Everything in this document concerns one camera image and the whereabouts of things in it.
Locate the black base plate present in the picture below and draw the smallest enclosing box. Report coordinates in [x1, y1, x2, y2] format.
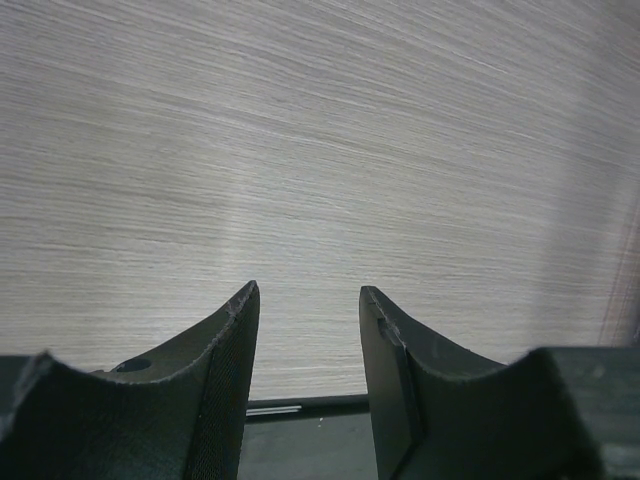
[1, 349, 639, 479]

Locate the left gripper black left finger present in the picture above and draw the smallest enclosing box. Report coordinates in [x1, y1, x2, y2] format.
[1, 282, 260, 479]

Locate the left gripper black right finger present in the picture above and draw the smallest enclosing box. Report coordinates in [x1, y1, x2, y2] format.
[359, 286, 606, 479]

